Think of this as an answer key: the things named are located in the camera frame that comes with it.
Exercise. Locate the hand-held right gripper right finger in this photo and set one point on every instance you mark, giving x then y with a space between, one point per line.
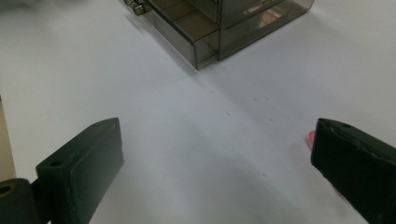
358 168

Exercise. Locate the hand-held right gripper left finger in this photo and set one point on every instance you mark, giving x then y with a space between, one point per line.
81 168

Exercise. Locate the pink eraser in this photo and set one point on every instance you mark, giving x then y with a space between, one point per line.
312 140

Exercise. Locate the smoky transparent drawer box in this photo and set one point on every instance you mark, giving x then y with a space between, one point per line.
264 31

